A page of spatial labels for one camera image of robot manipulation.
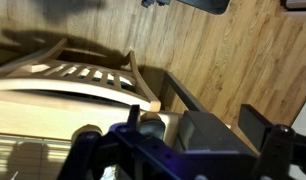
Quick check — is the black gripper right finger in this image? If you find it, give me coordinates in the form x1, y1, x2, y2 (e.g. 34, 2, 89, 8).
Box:
238, 103, 274, 153

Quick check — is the black flat base object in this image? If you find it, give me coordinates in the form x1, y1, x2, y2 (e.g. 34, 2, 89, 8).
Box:
141, 0, 231, 15

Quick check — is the beige table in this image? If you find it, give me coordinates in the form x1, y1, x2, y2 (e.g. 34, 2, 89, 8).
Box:
0, 89, 186, 142

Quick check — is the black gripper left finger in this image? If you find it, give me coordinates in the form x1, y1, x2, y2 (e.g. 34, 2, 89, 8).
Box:
127, 104, 141, 130

